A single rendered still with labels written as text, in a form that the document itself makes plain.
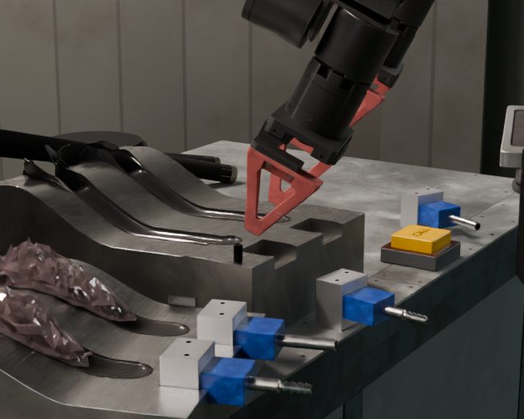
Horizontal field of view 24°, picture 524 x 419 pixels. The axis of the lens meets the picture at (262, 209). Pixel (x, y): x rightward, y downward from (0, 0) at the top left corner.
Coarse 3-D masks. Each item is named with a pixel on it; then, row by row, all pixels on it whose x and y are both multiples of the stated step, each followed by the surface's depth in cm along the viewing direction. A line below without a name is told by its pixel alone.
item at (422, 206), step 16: (416, 192) 173; (432, 192) 173; (416, 208) 172; (432, 208) 170; (448, 208) 170; (400, 224) 175; (416, 224) 172; (432, 224) 170; (448, 224) 170; (464, 224) 167; (480, 224) 166
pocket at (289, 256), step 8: (264, 240) 137; (248, 248) 135; (256, 248) 137; (264, 248) 138; (272, 248) 137; (280, 248) 137; (288, 248) 136; (296, 248) 135; (280, 256) 137; (288, 256) 136; (280, 264) 133
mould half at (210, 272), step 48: (0, 192) 145; (48, 192) 143; (144, 192) 152; (192, 192) 157; (0, 240) 146; (48, 240) 142; (96, 240) 138; (144, 240) 139; (288, 240) 137; (336, 240) 143; (144, 288) 136; (192, 288) 132; (240, 288) 129; (288, 288) 135
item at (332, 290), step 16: (336, 272) 137; (352, 272) 137; (320, 288) 135; (336, 288) 134; (352, 288) 135; (368, 288) 136; (320, 304) 136; (336, 304) 134; (352, 304) 133; (368, 304) 132; (384, 304) 133; (320, 320) 136; (336, 320) 135; (352, 320) 134; (368, 320) 132; (384, 320) 134; (416, 320) 130
